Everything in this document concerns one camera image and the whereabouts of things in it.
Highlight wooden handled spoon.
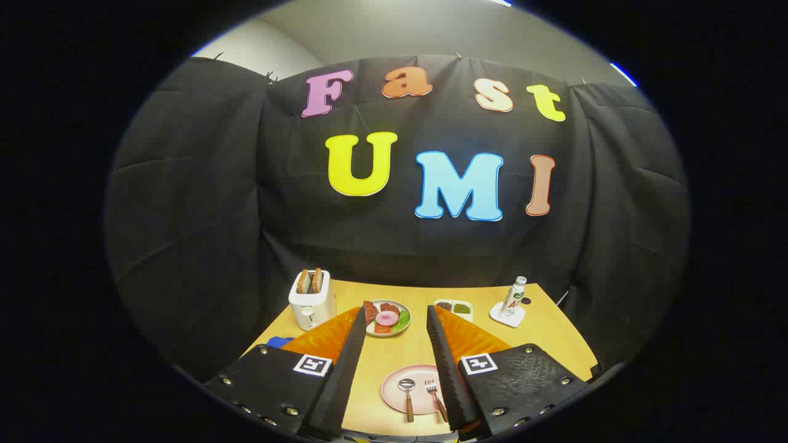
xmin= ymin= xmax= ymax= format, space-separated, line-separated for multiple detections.
xmin=398 ymin=378 xmax=417 ymax=423

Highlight white toaster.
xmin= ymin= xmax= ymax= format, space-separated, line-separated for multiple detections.
xmin=288 ymin=269 xmax=337 ymax=332

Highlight wooden handled fork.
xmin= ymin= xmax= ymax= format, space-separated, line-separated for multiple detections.
xmin=425 ymin=380 xmax=449 ymax=423

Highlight white square coaster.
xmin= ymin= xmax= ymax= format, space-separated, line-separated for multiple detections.
xmin=489 ymin=301 xmax=526 ymax=328

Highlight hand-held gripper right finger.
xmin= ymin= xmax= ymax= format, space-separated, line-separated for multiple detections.
xmin=426 ymin=304 xmax=593 ymax=441

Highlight pink round plate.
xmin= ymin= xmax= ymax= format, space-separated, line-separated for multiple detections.
xmin=380 ymin=364 xmax=456 ymax=415

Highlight grey food plate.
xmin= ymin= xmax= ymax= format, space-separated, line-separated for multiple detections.
xmin=362 ymin=300 xmax=412 ymax=338

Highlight white drink bottle green cap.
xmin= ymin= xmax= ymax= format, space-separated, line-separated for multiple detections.
xmin=500 ymin=276 xmax=528 ymax=318

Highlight white divided bean dish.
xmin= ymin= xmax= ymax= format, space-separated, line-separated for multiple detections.
xmin=433 ymin=299 xmax=473 ymax=323

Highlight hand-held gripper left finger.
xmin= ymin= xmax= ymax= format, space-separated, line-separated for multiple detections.
xmin=204 ymin=305 xmax=368 ymax=441

